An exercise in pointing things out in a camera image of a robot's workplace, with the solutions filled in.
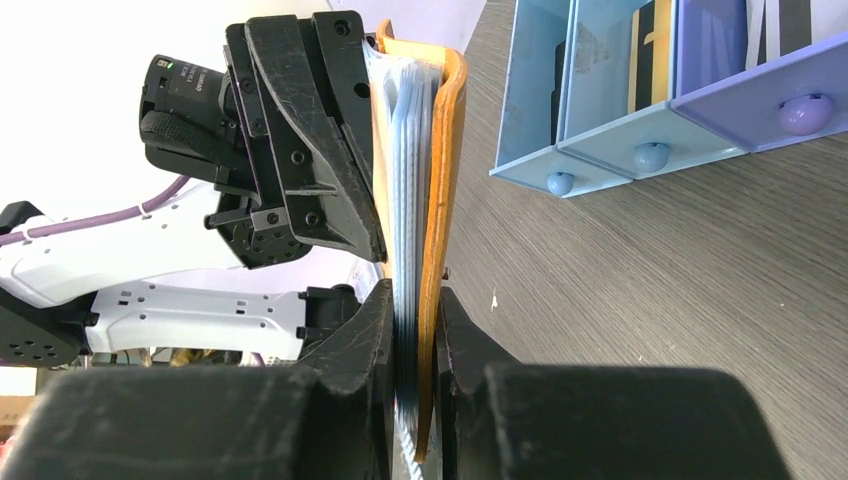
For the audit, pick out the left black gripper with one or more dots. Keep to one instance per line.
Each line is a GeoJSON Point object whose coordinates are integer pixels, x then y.
{"type": "Point", "coordinates": [303, 99]}

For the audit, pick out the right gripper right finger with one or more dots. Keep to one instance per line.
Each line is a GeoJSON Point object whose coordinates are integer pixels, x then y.
{"type": "Point", "coordinates": [463, 415]}

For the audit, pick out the blue purple three-drawer organizer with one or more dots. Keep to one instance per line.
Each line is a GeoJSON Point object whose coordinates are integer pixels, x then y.
{"type": "Point", "coordinates": [602, 93]}

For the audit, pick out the yellow item in blue drawer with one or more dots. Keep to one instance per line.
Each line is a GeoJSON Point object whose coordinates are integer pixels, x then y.
{"type": "Point", "coordinates": [650, 52]}

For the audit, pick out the orange leather card holder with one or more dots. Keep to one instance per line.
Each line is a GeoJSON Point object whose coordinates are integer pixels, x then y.
{"type": "Point", "coordinates": [418, 108]}

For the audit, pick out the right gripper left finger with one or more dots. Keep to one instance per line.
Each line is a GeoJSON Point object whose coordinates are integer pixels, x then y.
{"type": "Point", "coordinates": [349, 426]}

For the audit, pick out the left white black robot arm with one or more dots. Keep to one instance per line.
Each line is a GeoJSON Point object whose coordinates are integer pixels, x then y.
{"type": "Point", "coordinates": [189, 124]}

